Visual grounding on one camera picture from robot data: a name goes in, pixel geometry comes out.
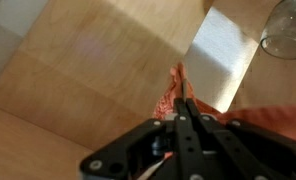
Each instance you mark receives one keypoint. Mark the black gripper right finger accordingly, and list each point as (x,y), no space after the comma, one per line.
(254,150)

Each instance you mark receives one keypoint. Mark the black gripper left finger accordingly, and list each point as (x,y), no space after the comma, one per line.
(128,150)

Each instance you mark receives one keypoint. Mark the orange towel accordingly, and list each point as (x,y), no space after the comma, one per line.
(271,116)

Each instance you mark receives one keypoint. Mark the short clear drinking glass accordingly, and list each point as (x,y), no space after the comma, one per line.
(286,30)

